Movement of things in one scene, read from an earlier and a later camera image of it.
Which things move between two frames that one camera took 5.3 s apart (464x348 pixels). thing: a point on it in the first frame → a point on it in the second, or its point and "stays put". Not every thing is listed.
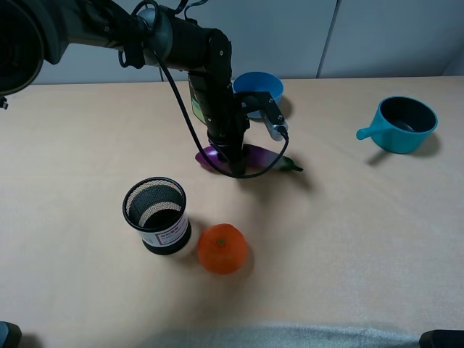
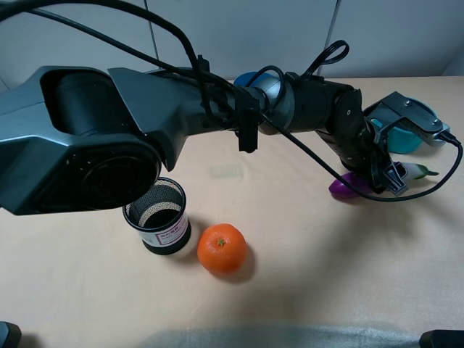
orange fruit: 222,248 stays put
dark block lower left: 10,335 stays put
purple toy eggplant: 257,159 → 340,187
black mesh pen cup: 157,208 stays put
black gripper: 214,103 → 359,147
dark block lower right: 442,338 stays put
